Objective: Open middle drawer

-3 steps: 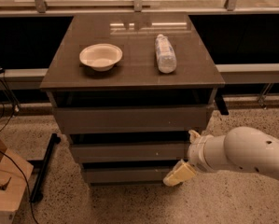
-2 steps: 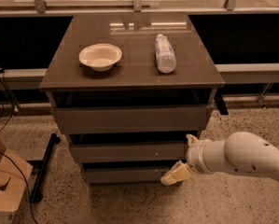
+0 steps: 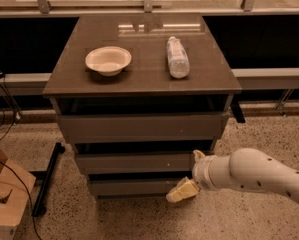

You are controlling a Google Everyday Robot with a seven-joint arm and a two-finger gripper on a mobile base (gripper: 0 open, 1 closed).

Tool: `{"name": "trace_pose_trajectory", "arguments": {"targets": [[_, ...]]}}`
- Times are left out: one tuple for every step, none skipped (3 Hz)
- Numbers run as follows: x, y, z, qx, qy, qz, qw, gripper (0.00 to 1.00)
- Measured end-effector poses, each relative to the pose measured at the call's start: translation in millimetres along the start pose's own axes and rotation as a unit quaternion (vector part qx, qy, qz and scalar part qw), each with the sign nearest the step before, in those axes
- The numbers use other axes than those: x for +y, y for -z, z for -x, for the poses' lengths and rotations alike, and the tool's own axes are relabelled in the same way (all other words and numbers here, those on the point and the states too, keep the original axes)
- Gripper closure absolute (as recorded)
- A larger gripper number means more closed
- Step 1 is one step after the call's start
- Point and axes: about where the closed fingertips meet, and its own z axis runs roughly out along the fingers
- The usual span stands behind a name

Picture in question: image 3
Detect grey bottom drawer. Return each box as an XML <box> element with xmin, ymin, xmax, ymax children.
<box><xmin>88</xmin><ymin>178</ymin><xmax>180</xmax><ymax>197</ymax></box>

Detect white paper bowl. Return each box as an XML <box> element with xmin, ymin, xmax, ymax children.
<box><xmin>85</xmin><ymin>46</ymin><xmax>132</xmax><ymax>76</ymax></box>

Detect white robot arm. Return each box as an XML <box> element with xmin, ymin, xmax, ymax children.
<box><xmin>166</xmin><ymin>148</ymin><xmax>299</xmax><ymax>204</ymax></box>

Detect black cable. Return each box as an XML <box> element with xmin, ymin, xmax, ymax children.
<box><xmin>0</xmin><ymin>152</ymin><xmax>43</xmax><ymax>240</ymax></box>

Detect grey drawer cabinet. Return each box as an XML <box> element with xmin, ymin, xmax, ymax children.
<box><xmin>43</xmin><ymin>14</ymin><xmax>241</xmax><ymax>186</ymax></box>

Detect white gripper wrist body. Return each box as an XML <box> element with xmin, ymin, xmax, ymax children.
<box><xmin>192</xmin><ymin>155</ymin><xmax>219</xmax><ymax>190</ymax></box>

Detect grey top drawer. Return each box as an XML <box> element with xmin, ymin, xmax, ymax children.
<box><xmin>58</xmin><ymin>113</ymin><xmax>229</xmax><ymax>144</ymax></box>

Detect black metal stand leg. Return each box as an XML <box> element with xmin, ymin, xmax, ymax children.
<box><xmin>32</xmin><ymin>142</ymin><xmax>65</xmax><ymax>218</ymax></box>

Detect black cables at left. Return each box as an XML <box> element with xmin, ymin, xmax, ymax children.
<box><xmin>0</xmin><ymin>70</ymin><xmax>23</xmax><ymax>145</ymax></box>

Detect clear plastic water bottle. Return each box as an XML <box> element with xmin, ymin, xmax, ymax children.
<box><xmin>166</xmin><ymin>36</ymin><xmax>190</xmax><ymax>79</ymax></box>

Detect cardboard box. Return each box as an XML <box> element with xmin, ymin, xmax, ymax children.
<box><xmin>0</xmin><ymin>149</ymin><xmax>36</xmax><ymax>240</ymax></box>

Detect grey drawer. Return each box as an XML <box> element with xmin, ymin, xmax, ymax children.
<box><xmin>88</xmin><ymin>178</ymin><xmax>180</xmax><ymax>197</ymax></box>
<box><xmin>75</xmin><ymin>152</ymin><xmax>195</xmax><ymax>174</ymax></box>
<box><xmin>58</xmin><ymin>113</ymin><xmax>229</xmax><ymax>144</ymax></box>

